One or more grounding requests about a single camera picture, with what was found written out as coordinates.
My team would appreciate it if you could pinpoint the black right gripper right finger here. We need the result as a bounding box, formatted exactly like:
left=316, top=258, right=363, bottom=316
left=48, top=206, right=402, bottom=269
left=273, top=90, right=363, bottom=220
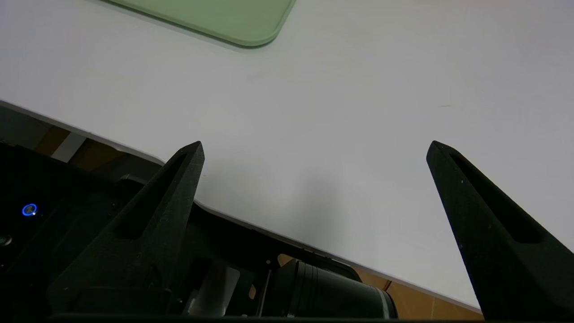
left=426, top=140, right=574, bottom=320

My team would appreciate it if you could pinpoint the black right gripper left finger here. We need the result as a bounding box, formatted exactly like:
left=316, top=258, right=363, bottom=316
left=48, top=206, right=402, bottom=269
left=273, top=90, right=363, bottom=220
left=46, top=141, right=205, bottom=317

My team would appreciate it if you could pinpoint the black robot base chassis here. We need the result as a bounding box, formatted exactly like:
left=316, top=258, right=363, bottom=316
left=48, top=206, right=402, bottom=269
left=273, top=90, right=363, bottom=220
left=0, top=105, right=359, bottom=319

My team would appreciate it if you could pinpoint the black cylindrical robot joint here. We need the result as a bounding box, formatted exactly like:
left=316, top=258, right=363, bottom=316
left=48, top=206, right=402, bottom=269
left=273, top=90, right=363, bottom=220
left=262, top=259, right=398, bottom=319

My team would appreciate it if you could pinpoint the light green plastic tray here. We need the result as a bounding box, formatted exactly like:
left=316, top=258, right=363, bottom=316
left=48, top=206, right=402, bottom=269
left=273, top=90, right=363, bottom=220
left=101, top=0, right=296, bottom=48

